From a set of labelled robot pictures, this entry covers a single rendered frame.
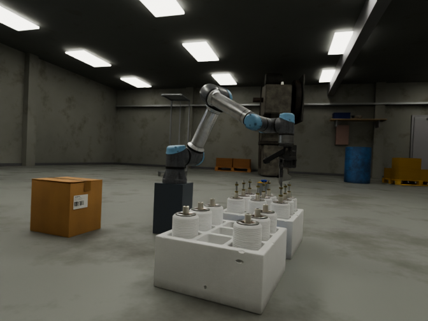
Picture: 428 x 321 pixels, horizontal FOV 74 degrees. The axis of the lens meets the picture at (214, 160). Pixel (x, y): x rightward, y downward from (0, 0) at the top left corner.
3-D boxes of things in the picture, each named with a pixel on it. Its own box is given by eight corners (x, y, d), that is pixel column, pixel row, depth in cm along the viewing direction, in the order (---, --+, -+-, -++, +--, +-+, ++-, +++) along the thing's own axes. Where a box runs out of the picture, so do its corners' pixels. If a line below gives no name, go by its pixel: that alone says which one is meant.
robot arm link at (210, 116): (173, 159, 185) (209, 80, 167) (190, 160, 197) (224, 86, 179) (184, 169, 179) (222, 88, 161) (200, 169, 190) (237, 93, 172)
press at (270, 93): (252, 174, 913) (256, 79, 910) (299, 176, 877) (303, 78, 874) (245, 176, 763) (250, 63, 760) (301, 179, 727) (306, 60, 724)
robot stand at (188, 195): (152, 233, 170) (154, 183, 169) (165, 226, 187) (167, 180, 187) (180, 236, 165) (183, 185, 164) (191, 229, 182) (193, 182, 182)
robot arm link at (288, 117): (282, 115, 149) (297, 114, 144) (281, 136, 149) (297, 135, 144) (275, 113, 143) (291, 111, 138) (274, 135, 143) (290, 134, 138)
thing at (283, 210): (271, 241, 139) (273, 204, 139) (267, 235, 149) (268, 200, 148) (291, 241, 139) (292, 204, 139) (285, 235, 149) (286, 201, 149)
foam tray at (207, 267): (153, 286, 101) (155, 235, 101) (202, 254, 137) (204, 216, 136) (261, 315, 85) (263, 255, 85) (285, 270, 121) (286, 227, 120)
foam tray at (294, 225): (215, 246, 150) (216, 211, 150) (239, 230, 185) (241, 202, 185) (291, 260, 134) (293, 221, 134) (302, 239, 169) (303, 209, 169)
